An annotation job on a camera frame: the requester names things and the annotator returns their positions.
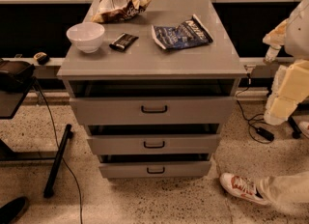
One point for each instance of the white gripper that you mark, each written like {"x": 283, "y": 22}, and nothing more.
{"x": 297, "y": 38}

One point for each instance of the grey drawer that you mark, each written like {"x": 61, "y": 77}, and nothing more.
{"x": 151, "y": 111}
{"x": 154, "y": 144}
{"x": 155, "y": 169}

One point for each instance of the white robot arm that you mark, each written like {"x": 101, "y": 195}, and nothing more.
{"x": 297, "y": 32}

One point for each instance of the grey drawer cabinet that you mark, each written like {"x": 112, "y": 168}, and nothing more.
{"x": 145, "y": 70}

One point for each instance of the grey bottom drawer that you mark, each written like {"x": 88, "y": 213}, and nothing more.
{"x": 155, "y": 169}

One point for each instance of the grey top drawer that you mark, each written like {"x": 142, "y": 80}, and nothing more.
{"x": 151, "y": 111}

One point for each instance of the clear plastic bottle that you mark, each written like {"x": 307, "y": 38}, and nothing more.
{"x": 272, "y": 53}

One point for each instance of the black stand leg right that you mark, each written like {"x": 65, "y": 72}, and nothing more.
{"x": 296, "y": 131}

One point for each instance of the black power adapter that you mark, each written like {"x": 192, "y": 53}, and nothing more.
{"x": 266, "y": 134}

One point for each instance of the blue chip bag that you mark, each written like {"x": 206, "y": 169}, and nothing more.
{"x": 190, "y": 33}

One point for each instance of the beige trouser leg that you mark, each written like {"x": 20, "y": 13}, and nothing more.
{"x": 280, "y": 190}

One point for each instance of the red white sneaker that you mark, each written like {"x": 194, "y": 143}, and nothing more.
{"x": 242, "y": 188}

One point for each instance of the small black snack packet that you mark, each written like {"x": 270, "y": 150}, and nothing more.
{"x": 123, "y": 42}

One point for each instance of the brown chip bag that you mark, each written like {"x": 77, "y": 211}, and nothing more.
{"x": 119, "y": 10}

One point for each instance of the white bowl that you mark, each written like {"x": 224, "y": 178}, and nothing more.
{"x": 86, "y": 36}

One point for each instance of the yellow black tape measure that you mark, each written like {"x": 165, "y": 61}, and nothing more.
{"x": 41, "y": 58}

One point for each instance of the black bag on table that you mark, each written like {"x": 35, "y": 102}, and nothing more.
{"x": 14, "y": 75}

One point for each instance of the black side table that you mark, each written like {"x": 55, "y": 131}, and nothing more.
{"x": 27, "y": 127}

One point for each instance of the black shoe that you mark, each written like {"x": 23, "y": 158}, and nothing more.
{"x": 13, "y": 210}

